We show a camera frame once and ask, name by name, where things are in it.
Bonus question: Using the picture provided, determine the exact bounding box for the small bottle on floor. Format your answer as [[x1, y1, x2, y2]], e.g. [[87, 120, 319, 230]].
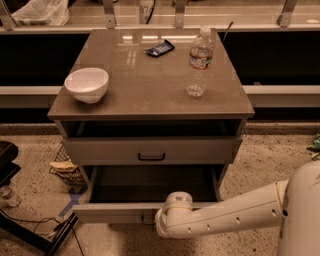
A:
[[0, 185, 21, 207]]

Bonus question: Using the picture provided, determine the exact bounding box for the green chip bag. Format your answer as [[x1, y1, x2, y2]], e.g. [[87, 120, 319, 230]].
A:
[[307, 133, 320, 160]]

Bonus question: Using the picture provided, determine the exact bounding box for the clear plastic water bottle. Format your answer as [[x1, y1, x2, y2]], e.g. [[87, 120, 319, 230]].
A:
[[186, 26, 214, 97]]

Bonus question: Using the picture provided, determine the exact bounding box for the black cable on floor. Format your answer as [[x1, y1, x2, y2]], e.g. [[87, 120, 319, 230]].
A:
[[0, 209, 86, 256]]

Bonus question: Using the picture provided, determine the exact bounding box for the black stand base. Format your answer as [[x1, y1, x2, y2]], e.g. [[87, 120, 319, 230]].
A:
[[0, 140, 78, 256]]

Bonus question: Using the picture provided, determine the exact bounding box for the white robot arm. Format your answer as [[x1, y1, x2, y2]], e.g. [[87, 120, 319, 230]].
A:
[[155, 161, 320, 256]]

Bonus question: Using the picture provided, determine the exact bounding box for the white ceramic bowl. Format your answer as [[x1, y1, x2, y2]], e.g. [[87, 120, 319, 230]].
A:
[[64, 67, 109, 104]]

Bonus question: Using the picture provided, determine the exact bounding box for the grey drawer cabinet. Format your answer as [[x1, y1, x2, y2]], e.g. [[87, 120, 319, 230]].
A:
[[47, 28, 255, 204]]

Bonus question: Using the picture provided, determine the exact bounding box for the grey drawer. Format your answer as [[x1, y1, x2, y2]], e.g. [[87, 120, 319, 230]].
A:
[[73, 165, 224, 224], [63, 137, 242, 165]]

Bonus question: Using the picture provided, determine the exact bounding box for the dark blue snack packet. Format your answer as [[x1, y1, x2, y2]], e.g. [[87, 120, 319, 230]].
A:
[[145, 40, 175, 57]]

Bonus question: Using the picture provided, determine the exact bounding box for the tan sponge in basket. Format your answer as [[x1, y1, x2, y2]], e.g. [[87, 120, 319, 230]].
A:
[[49, 161, 77, 173]]

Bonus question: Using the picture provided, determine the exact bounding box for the white plastic bag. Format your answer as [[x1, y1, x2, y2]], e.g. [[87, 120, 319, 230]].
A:
[[12, 0, 69, 26]]

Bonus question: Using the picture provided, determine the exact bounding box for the blue tape cross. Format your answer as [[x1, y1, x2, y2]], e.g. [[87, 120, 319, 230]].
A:
[[58, 194, 81, 218]]

